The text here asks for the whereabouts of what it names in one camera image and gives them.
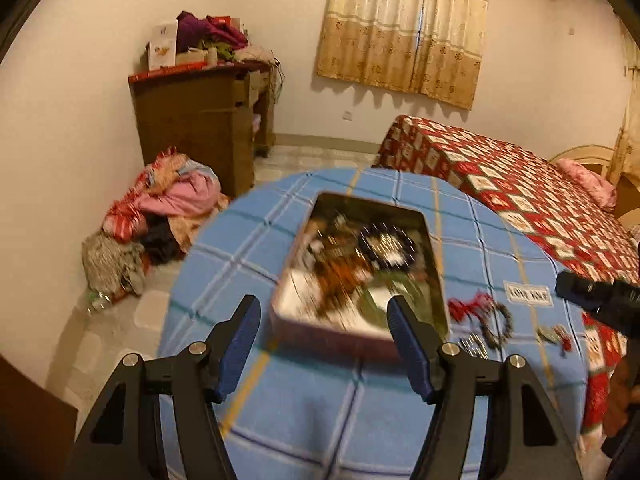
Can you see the dark cloth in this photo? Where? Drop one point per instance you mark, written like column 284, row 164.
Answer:
column 160, row 242

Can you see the pink clothes heap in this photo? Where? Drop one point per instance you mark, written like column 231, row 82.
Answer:
column 185, row 195

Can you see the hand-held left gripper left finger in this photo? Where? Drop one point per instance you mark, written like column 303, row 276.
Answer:
column 240, row 345

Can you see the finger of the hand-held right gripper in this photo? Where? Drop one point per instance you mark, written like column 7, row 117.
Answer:
column 600, row 300

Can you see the blue plaid tablecloth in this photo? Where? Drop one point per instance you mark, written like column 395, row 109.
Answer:
column 310, row 420

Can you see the wooden beads with orange tassel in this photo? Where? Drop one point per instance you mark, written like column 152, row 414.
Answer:
column 345, row 275

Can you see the printed paper sheet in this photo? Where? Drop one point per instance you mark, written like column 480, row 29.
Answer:
column 295, row 300

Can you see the person's right hand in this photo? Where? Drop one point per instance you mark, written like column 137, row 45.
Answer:
column 622, row 395

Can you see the grey floral cloth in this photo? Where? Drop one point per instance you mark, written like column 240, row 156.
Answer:
column 110, row 262

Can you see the wooden desk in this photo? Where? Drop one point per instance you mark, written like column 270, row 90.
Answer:
column 265, row 110

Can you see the pile of clothes on desk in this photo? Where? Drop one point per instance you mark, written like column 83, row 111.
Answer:
column 220, row 32

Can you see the beige headboard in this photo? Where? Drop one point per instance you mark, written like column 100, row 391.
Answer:
column 585, row 152

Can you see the rectangular metal tin box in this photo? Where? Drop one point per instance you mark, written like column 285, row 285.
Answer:
column 320, row 332

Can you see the beige patterned curtain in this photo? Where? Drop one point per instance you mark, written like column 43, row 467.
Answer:
column 400, row 25

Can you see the bed with red patterned sheet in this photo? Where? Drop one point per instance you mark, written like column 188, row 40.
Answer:
column 500, row 175

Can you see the white printed box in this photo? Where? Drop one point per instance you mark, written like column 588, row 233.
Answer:
column 162, row 45

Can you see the red charm pendant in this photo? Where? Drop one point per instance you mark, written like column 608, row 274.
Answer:
column 557, row 337

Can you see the plain beige curtain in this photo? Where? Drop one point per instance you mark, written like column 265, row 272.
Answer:
column 627, row 125

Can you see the pink pillow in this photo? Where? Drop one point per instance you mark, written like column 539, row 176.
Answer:
column 587, row 182

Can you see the clear plastic bottle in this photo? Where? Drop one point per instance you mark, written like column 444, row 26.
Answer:
column 99, row 301

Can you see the flat red box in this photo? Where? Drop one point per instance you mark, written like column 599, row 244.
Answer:
column 160, row 72

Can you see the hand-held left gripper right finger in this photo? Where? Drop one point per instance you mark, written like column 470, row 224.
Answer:
column 407, row 345

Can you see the red plaid cloth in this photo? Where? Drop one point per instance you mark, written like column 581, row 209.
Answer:
column 122, row 217

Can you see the wooden cabinet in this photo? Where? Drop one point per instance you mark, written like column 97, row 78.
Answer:
column 190, row 125

